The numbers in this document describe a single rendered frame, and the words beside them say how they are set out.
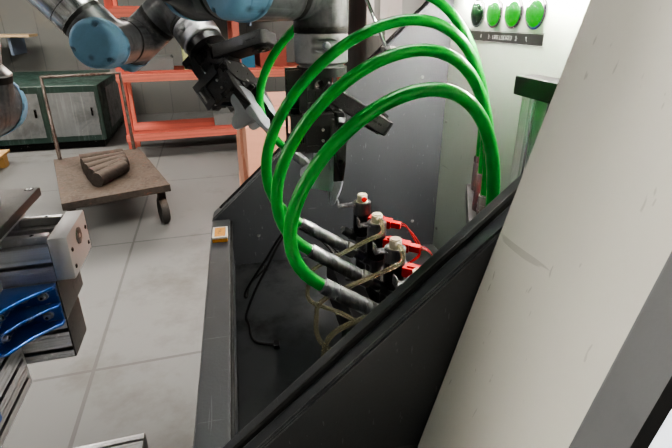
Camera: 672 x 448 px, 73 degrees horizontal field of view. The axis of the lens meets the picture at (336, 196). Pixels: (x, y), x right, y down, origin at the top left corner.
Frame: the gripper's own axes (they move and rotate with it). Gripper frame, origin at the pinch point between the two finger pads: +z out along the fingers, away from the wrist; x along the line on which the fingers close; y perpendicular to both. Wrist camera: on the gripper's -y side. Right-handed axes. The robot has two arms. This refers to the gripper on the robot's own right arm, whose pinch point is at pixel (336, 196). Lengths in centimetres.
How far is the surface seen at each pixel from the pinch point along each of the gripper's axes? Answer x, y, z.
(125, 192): -229, 88, 79
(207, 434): 26.7, 20.3, 15.9
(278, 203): 16.8, 10.5, -6.5
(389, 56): 16.8, -2.2, -22.5
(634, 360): 50, -5, -9
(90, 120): -476, 173, 80
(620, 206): 44.6, -7.3, -16.0
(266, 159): 8.8, 11.1, -9.4
